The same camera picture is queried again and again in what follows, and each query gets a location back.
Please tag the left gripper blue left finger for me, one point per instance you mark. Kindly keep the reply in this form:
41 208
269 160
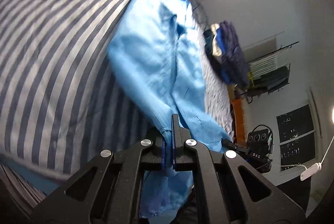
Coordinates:
167 153

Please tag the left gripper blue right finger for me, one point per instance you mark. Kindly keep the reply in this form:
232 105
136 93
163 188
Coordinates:
181 162

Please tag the light blue work coat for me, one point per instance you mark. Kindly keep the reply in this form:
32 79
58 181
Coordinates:
156 57

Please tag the black clothes rack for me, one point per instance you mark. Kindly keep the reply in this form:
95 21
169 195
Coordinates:
280 52

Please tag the dark hanging clothes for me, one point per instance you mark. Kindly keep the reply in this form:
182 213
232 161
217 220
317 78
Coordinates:
270 82

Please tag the dark night window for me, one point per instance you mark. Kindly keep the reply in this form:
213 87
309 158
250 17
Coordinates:
297 140

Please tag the yellow black box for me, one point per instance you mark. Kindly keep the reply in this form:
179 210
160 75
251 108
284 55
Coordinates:
251 79

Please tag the striped hanging towel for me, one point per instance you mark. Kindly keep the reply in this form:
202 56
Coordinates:
263 65

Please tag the blue folded garment under stack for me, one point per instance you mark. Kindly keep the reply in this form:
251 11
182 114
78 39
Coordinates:
222 57

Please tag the dark navy folded jacket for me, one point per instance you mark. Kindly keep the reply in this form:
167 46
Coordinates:
237 63

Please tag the striped blue white bed sheet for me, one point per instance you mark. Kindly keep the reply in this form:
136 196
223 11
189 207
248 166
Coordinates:
60 104

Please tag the white charger with cable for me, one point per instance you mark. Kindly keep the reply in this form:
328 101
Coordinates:
312 170

